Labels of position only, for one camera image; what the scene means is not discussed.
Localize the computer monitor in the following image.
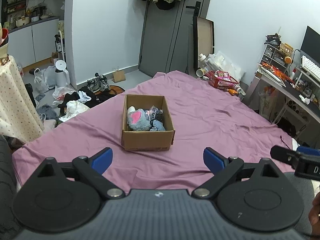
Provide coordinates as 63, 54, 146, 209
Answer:
300, 26, 320, 63

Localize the white plastic bag pile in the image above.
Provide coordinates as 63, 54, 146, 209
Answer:
196, 51, 245, 82

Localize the dotted cream tablecloth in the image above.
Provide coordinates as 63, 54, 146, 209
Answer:
0, 55, 44, 143

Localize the desktop drawer organizer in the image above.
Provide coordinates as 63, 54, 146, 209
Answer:
260, 42, 294, 73

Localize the white humidifier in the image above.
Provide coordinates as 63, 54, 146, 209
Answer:
55, 60, 71, 87

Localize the pair of sneakers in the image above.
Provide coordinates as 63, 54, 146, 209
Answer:
87, 73, 110, 93

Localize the white plastic shopping bag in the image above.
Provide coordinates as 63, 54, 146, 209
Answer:
34, 66, 56, 94

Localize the pink bed sheet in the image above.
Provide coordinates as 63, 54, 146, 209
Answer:
12, 71, 293, 192

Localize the brown cardboard box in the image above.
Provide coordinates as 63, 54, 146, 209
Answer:
121, 94, 175, 151

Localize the white kitchen cabinet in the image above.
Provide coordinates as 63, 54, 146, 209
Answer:
0, 0, 66, 68

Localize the framed brown board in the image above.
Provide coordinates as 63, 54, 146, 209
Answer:
193, 16, 215, 71

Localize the grey door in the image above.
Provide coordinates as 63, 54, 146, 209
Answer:
138, 0, 210, 77

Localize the small brown paper bag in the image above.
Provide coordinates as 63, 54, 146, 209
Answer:
112, 68, 126, 83

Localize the red basket with snacks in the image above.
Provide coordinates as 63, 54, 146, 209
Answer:
207, 70, 239, 89

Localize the grey plush slipper pink heart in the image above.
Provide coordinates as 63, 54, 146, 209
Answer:
127, 108, 151, 132

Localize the black fuzzy packaged item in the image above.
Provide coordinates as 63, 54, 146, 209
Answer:
144, 106, 164, 124

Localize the white desk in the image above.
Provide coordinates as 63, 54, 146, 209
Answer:
241, 64, 319, 148

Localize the clothes pile on floor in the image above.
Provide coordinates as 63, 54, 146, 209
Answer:
36, 86, 125, 126

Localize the white keyboard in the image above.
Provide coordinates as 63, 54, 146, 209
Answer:
301, 55, 320, 81

